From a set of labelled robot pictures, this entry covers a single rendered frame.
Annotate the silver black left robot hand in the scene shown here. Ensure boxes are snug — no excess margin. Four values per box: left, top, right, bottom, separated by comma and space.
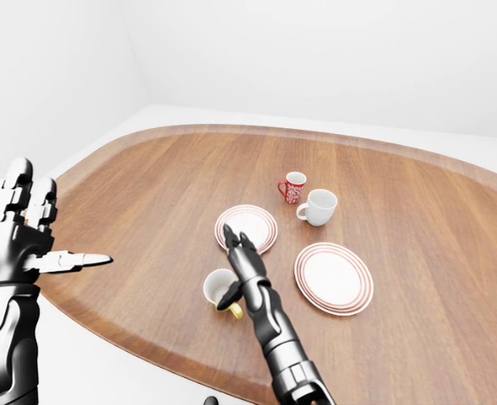
0, 157, 114, 289

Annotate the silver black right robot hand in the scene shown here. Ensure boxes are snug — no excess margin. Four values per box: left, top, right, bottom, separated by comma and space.
216, 223, 271, 312

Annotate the yellow and white mug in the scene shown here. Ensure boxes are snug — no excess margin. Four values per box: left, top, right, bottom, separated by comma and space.
203, 268, 244, 320

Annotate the small red-ringed white plate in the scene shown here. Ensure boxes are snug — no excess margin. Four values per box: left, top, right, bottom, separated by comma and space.
213, 204, 278, 256

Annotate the red patterned mug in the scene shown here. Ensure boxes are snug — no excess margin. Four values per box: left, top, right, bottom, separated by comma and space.
277, 171, 308, 205

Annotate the large red-ringed white plate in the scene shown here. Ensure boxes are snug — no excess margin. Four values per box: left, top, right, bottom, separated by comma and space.
294, 241, 375, 316

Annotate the plain white mug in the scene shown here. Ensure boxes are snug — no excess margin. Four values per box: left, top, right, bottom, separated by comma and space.
295, 188, 338, 228

